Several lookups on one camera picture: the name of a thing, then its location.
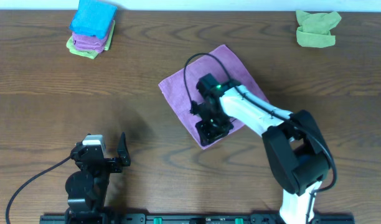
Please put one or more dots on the folded purple cloth in stack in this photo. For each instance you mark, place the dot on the folded purple cloth in stack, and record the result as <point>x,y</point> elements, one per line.
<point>86,43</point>

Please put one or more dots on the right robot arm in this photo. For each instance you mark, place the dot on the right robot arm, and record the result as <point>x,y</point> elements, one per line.
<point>297,153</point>

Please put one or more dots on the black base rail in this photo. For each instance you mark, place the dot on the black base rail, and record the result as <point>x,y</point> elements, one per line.
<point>257,218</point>

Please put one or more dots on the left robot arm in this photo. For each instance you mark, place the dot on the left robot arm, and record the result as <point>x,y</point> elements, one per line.
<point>87,188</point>

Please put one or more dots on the folded green cloth in stack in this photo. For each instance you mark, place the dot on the folded green cloth in stack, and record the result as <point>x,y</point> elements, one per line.
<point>84,52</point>

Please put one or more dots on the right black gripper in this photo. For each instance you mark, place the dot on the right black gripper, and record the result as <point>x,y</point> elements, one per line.
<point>213,131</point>

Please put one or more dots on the purple microfibre cloth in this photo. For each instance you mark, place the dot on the purple microfibre cloth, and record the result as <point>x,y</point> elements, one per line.
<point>180,88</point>

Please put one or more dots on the crumpled green cloth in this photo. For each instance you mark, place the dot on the crumpled green cloth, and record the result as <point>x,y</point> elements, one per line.
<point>315,29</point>

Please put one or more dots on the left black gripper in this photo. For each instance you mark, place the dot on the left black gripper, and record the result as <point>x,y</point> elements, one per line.
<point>110,160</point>

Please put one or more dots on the folded blue cloth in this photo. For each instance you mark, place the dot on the folded blue cloth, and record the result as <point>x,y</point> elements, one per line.
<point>93,18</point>

